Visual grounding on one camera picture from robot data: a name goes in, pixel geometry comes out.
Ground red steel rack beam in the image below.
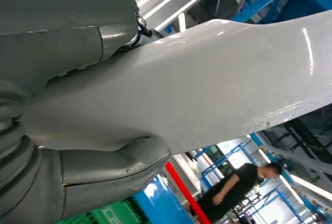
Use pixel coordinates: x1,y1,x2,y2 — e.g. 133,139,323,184
164,161,211,224

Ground person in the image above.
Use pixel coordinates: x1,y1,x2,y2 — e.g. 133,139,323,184
190,162,282,224

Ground green plastic crate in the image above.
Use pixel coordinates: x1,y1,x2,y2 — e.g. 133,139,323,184
56,198,143,224

